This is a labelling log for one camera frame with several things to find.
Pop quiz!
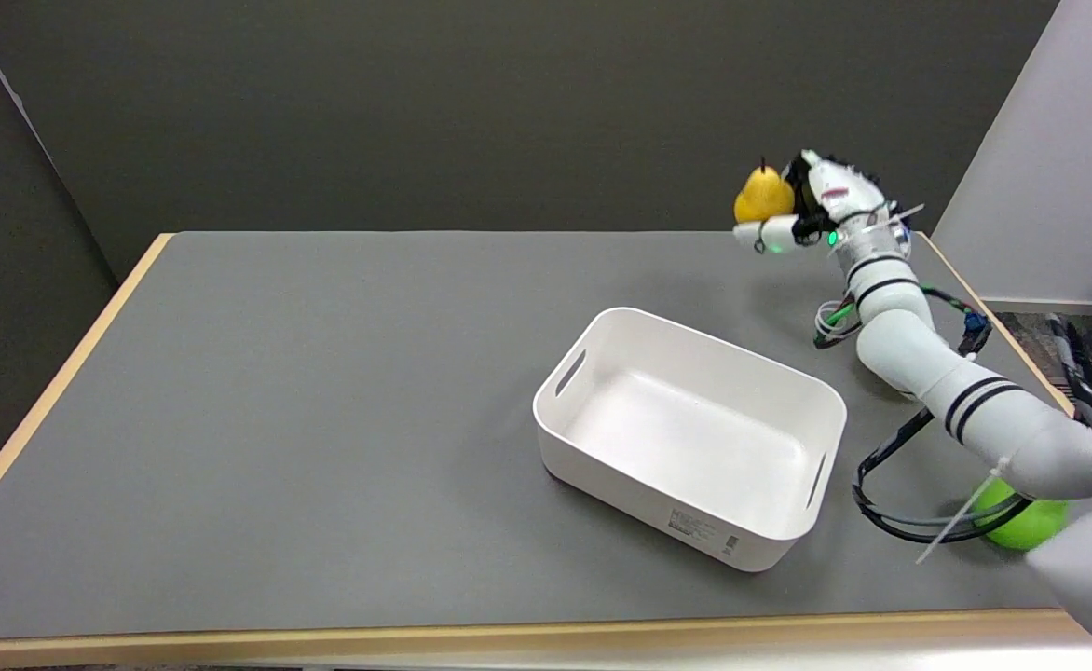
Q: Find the short multicolour looped cable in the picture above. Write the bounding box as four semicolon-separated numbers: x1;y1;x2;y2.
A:
813;296;861;349

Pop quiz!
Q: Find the white plastic storage bin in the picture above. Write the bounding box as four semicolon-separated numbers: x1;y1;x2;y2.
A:
533;307;848;572

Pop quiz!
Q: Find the green apple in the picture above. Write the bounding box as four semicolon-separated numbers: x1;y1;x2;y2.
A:
975;477;1070;551

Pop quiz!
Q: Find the black cable with blue connector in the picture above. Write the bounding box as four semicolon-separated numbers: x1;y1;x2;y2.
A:
851;284;1037;544

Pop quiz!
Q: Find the yellow pear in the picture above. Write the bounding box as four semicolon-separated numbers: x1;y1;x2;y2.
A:
734;158;797;225

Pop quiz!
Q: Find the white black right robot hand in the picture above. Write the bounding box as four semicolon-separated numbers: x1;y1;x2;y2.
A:
732;149;892;255

